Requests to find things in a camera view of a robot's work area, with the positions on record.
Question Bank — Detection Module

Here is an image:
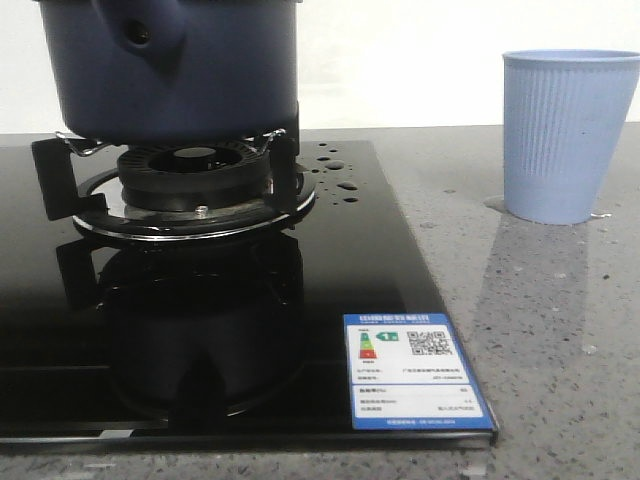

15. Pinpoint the light blue ribbed cup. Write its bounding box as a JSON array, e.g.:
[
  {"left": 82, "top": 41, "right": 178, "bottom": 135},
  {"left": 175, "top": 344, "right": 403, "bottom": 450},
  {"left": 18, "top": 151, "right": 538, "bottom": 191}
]
[{"left": 503, "top": 49, "right": 639, "bottom": 225}]

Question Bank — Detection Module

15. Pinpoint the black metal pot support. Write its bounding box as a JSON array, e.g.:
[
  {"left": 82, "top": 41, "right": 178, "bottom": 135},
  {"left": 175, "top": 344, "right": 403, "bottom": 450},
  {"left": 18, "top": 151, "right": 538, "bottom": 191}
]
[{"left": 31, "top": 129, "right": 315, "bottom": 243}]

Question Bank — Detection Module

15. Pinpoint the dark blue cooking pot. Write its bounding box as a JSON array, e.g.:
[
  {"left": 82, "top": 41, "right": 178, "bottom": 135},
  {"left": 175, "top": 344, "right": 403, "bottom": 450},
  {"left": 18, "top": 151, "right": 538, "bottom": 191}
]
[{"left": 39, "top": 1, "right": 298, "bottom": 145}]

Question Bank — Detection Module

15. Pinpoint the blue energy label sticker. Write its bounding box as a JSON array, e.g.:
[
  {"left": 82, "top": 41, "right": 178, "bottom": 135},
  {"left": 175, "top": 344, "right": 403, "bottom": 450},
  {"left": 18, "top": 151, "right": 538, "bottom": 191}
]
[{"left": 343, "top": 313, "right": 496, "bottom": 433}]

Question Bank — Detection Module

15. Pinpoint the black round gas burner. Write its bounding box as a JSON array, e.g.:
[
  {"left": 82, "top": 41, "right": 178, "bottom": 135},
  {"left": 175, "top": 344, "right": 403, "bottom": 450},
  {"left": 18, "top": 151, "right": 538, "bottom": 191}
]
[{"left": 117, "top": 141, "right": 270, "bottom": 212}]

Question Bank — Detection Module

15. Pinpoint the black glass gas stove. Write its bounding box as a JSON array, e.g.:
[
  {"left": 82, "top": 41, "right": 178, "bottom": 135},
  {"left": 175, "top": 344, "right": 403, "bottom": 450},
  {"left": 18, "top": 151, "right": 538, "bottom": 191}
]
[{"left": 1, "top": 137, "right": 498, "bottom": 453}]

